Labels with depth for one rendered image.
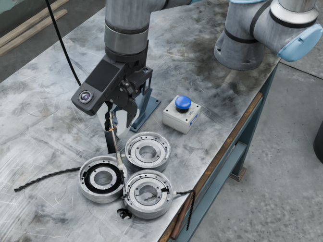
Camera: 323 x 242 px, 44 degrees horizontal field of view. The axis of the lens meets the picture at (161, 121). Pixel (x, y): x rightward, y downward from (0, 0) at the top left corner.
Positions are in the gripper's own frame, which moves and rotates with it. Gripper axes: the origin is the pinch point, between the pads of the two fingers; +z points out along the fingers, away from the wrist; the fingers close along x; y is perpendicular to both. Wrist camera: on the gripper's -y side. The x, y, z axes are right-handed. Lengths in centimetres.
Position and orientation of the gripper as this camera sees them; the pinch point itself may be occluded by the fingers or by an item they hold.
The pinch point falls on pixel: (111, 132)
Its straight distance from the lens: 83.4
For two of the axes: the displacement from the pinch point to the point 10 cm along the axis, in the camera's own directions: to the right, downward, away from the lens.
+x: -8.4, -4.4, 3.2
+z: -1.4, 7.4, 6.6
